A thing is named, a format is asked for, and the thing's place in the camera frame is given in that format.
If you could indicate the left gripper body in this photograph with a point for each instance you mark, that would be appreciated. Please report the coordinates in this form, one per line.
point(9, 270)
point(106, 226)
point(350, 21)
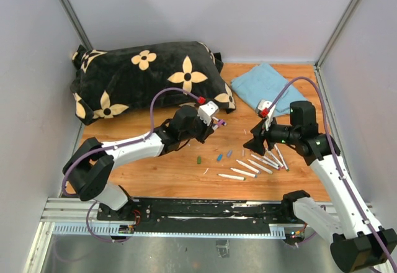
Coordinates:
point(201, 129)

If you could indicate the black floral pillow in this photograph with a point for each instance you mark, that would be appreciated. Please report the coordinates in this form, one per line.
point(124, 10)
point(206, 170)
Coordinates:
point(109, 83)

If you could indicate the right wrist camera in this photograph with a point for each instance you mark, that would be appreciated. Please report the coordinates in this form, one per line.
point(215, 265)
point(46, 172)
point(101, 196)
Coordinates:
point(265, 110)

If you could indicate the purple cap marker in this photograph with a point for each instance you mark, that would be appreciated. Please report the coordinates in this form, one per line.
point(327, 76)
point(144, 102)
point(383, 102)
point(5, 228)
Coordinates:
point(263, 161)

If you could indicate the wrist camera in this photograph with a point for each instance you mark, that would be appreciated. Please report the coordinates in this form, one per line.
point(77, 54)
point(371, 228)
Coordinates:
point(265, 110)
point(207, 111)

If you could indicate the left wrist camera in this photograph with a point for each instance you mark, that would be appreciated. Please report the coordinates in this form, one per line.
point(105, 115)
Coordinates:
point(207, 111)

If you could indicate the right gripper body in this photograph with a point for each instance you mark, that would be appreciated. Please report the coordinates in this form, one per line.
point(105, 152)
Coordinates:
point(271, 136)

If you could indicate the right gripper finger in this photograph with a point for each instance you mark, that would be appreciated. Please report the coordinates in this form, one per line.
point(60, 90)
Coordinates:
point(256, 145)
point(260, 130)

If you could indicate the light blue folded cloth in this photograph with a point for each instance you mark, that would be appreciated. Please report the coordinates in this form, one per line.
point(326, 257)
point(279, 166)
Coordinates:
point(264, 82)

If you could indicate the magenta cap marker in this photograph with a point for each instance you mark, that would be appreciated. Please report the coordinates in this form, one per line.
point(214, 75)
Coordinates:
point(218, 123)

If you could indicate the bright blue pen cap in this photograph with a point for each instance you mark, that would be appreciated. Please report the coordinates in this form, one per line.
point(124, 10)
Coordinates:
point(220, 157)

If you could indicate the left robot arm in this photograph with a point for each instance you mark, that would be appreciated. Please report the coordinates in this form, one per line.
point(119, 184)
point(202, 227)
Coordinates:
point(88, 170)

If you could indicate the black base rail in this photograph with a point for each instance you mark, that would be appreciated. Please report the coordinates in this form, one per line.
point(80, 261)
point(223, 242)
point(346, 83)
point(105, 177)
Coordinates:
point(199, 216)

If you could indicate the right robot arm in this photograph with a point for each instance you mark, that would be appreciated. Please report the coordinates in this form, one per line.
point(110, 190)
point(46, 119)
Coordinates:
point(357, 240)

